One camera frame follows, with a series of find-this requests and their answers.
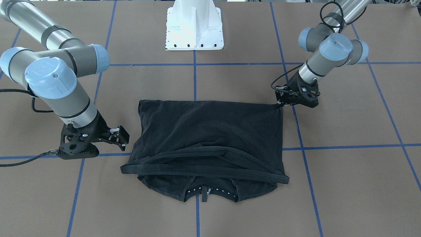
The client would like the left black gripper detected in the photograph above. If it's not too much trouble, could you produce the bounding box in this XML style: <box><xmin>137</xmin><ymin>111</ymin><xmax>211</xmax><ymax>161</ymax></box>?
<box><xmin>275</xmin><ymin>71</ymin><xmax>320</xmax><ymax>108</ymax></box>

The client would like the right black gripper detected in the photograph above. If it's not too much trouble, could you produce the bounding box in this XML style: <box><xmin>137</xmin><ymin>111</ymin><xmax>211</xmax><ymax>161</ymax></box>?
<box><xmin>58</xmin><ymin>112</ymin><xmax>130</xmax><ymax>160</ymax></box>

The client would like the black t-shirt with logo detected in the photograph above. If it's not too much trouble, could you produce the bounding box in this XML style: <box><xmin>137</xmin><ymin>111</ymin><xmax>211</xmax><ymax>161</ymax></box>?
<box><xmin>120</xmin><ymin>100</ymin><xmax>290</xmax><ymax>202</ymax></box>

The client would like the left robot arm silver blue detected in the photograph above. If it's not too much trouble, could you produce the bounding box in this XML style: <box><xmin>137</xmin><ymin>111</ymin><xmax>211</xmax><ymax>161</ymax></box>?
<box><xmin>271</xmin><ymin>0</ymin><xmax>369</xmax><ymax>108</ymax></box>

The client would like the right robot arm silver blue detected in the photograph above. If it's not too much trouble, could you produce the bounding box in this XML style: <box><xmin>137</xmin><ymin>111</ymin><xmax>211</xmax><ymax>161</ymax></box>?
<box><xmin>1</xmin><ymin>0</ymin><xmax>130</xmax><ymax>160</ymax></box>

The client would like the brown paper table mat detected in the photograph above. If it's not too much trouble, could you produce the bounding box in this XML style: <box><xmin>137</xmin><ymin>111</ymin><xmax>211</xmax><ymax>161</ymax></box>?
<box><xmin>0</xmin><ymin>0</ymin><xmax>421</xmax><ymax>237</ymax></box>

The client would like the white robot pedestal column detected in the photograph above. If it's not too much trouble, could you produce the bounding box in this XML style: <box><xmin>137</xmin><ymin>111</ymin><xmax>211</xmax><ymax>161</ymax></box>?
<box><xmin>165</xmin><ymin>0</ymin><xmax>224</xmax><ymax>51</ymax></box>

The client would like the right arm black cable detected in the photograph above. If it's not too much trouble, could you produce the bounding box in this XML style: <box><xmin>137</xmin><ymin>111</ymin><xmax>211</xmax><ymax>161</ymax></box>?
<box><xmin>0</xmin><ymin>88</ymin><xmax>60</xmax><ymax>167</ymax></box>

